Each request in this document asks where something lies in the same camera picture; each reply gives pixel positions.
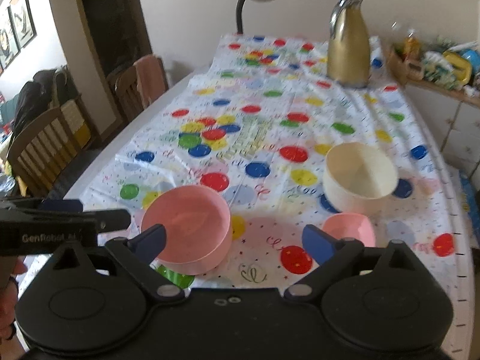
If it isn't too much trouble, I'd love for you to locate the green tissue pack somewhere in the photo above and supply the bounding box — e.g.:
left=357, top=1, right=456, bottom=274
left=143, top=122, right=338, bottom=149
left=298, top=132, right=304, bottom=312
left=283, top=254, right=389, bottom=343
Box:
left=421, top=51, right=452, bottom=82

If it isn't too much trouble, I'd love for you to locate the white drawer cabinet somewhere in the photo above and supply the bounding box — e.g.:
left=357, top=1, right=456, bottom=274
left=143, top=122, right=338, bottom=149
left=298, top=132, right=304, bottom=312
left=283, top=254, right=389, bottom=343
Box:
left=385, top=44, right=480, bottom=181

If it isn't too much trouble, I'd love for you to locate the blue globe on cabinet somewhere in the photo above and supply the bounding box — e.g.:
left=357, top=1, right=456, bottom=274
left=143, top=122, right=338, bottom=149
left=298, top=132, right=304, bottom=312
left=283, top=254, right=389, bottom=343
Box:
left=461, top=49, right=480, bottom=77

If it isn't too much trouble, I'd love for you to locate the blue picture book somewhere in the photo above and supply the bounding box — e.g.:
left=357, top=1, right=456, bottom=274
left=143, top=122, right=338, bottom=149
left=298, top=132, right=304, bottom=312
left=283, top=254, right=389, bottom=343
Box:
left=459, top=171, right=479, bottom=236

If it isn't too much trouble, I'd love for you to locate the gold thermos jug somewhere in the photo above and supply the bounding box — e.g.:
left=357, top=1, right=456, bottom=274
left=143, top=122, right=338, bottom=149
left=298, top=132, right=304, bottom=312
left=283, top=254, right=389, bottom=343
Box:
left=327, top=0, right=370, bottom=89

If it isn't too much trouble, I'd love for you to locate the pink heart-shaped bowl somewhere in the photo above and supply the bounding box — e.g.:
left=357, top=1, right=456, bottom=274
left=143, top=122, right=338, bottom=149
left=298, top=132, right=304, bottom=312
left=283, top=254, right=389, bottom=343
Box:
left=321, top=213, right=376, bottom=247

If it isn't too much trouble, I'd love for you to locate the wooden chair with pink towel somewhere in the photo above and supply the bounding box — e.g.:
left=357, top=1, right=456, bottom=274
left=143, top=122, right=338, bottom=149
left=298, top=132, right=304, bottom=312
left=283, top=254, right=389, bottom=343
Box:
left=107, top=55, right=169, bottom=123

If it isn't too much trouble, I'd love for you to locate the framed wall picture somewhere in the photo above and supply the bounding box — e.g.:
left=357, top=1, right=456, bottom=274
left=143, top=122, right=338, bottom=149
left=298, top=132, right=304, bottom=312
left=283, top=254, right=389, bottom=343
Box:
left=9, top=0, right=37, bottom=49

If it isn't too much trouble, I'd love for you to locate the amber bottle on cabinet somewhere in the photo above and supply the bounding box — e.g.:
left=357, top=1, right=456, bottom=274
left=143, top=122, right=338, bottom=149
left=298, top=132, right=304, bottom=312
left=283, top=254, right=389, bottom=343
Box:
left=403, top=28, right=422, bottom=60

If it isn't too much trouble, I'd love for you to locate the pink round bowl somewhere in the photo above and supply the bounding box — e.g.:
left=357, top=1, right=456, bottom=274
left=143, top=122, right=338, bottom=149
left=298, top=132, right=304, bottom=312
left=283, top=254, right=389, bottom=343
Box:
left=141, top=185, right=233, bottom=275

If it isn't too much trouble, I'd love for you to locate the person's left hand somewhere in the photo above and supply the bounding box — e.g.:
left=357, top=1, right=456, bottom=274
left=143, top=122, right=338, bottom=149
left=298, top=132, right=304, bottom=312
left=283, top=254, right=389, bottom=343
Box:
left=1, top=258, right=28, bottom=341

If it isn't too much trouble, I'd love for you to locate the balloon print tablecloth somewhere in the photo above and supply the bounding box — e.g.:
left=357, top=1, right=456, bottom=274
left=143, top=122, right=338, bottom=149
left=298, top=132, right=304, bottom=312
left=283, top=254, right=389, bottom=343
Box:
left=78, top=35, right=470, bottom=294

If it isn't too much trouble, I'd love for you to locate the cream round bowl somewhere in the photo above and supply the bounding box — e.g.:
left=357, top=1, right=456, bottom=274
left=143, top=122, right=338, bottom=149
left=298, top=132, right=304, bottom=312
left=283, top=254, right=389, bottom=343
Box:
left=323, top=142, right=399, bottom=216

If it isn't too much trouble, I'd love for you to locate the yellow container on cabinet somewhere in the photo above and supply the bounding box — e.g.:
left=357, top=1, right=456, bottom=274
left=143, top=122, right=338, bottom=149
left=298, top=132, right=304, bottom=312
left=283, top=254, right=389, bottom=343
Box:
left=442, top=51, right=473, bottom=86

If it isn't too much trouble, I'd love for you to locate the near wooden chair left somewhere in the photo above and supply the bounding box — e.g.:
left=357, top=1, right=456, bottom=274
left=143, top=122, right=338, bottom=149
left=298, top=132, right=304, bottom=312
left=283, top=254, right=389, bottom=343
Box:
left=7, top=101, right=92, bottom=197

